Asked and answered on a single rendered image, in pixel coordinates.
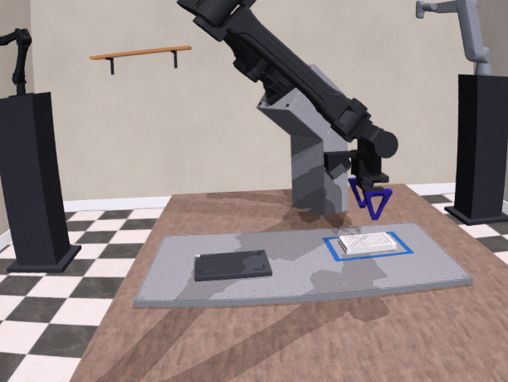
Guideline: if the blue tape outline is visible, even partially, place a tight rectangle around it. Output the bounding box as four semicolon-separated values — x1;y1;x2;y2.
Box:
323;232;414;262

